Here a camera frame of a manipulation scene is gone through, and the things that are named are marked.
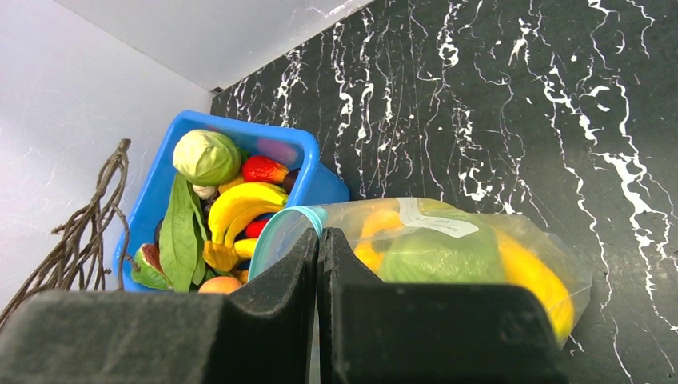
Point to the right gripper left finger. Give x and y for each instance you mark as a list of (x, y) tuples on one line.
[(260, 333)]

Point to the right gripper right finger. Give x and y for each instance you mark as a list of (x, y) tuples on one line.
[(376, 332)]

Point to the small green cabbage toy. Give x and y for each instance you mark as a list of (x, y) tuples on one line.
[(431, 256)]

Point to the clear zip top bag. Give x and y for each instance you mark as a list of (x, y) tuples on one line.
[(286, 227)]

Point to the yellow bell pepper toy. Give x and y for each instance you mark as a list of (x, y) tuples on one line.
[(376, 224)]

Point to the peach toy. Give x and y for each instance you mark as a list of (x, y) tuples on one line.
[(220, 285)]

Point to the green pea pod toy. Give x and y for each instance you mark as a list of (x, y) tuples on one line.
[(181, 235)]

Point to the yellow banana bunch toy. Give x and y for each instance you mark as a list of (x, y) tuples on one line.
[(232, 212)]

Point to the red strawberry toy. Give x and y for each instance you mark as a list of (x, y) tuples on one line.
[(259, 168)]

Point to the blue plastic bin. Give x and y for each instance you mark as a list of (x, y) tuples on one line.
[(315, 185)]

